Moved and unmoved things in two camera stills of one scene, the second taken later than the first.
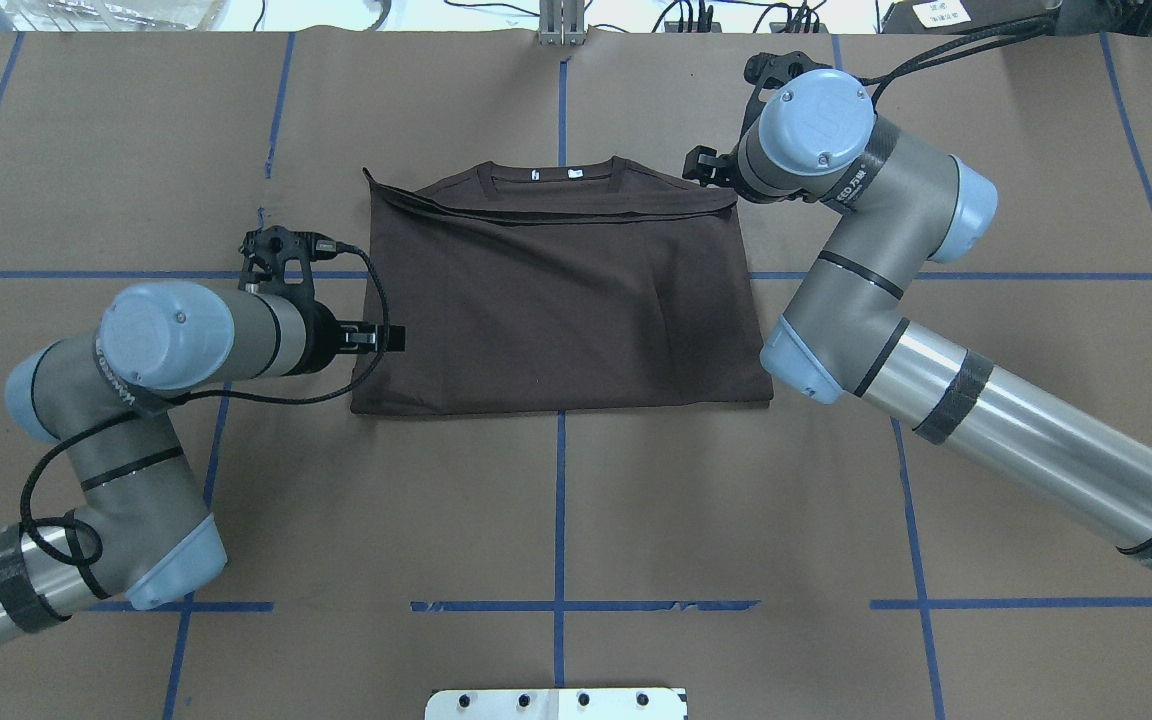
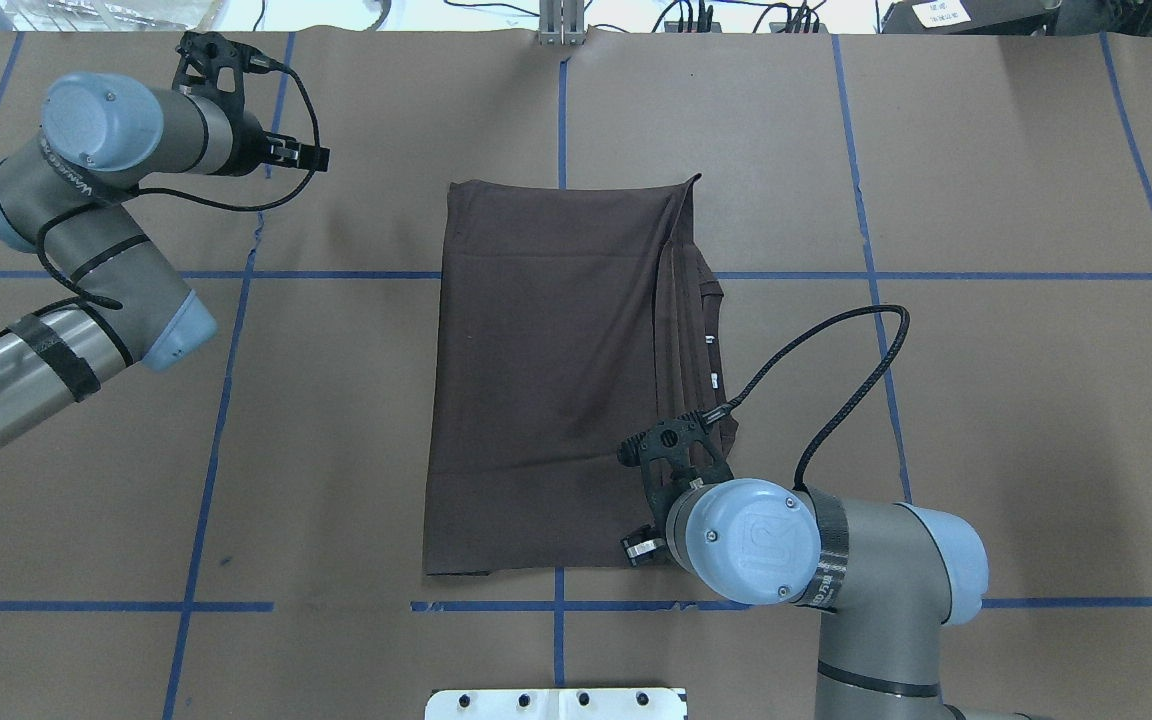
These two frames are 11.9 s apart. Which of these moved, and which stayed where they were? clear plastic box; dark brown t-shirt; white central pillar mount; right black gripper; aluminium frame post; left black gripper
Moved: right black gripper; left black gripper; dark brown t-shirt
Stayed: aluminium frame post; white central pillar mount; clear plastic box
